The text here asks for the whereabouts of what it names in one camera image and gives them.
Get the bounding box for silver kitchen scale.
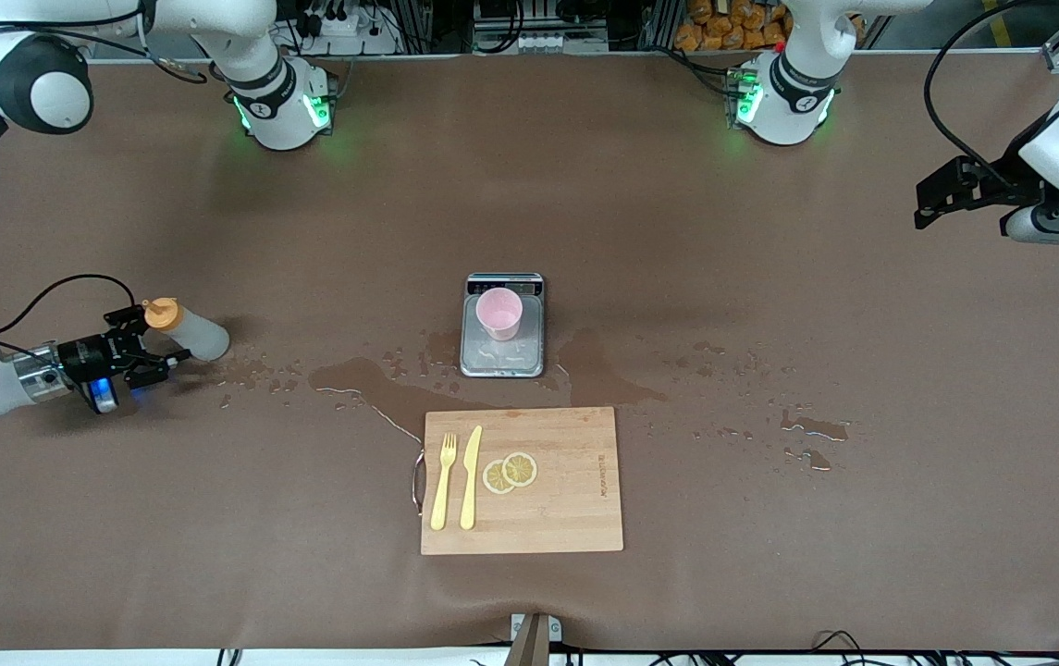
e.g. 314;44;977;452
460;272;546;378

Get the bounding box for yellow plastic knife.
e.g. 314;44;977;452
460;425;484;531

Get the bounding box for wooden cutting board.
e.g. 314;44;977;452
420;406;625;556

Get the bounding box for white power strip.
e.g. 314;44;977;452
300;7;402;56

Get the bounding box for translucent sauce bottle orange cap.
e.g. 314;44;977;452
142;298;231;362

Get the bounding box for metal table edge bracket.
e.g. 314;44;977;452
510;612;563;666

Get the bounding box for orange snack packs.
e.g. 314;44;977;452
674;0;865;53

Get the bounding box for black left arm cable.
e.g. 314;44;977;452
923;0;1041;173

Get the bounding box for yellow plastic fork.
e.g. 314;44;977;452
430;433;458;532

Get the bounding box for black floor cables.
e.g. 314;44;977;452
548;631;1059;666

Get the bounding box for pink plastic cup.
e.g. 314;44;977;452
476;288;523;341

